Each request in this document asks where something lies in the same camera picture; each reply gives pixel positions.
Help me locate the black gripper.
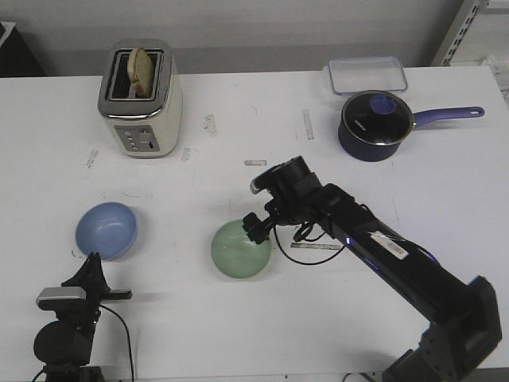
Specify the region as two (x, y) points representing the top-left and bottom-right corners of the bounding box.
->
(243, 156), (322, 244)
(61, 252), (133, 318)

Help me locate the green bowl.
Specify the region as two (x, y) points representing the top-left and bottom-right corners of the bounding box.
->
(211, 220), (272, 279)

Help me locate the blue bowl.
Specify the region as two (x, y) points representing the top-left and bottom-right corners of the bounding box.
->
(75, 202), (138, 260)

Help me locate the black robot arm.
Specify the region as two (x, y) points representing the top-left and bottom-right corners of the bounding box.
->
(243, 156), (502, 381)
(33, 252), (132, 381)

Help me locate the dark blue saucepan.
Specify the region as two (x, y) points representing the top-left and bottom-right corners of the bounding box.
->
(337, 90), (485, 162)

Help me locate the glass pot lid blue knob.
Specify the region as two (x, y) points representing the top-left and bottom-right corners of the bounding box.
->
(341, 91), (414, 146)

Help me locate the cream two-slot toaster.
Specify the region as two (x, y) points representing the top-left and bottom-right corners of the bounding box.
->
(97, 39), (183, 158)

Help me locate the clear rectangular plastic container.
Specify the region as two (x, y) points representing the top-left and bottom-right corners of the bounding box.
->
(324, 57), (408, 96)

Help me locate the bread slice in toaster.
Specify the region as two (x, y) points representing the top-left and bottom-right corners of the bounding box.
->
(126, 48), (154, 98)

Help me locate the metal shelf upright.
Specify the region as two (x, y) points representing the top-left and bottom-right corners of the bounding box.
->
(430, 0), (489, 67)

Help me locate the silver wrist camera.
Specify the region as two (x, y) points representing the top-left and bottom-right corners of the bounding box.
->
(36, 286), (87, 312)
(250, 165), (282, 194)

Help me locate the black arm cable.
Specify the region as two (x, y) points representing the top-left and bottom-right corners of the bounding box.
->
(270, 222), (434, 266)
(30, 304), (135, 382)

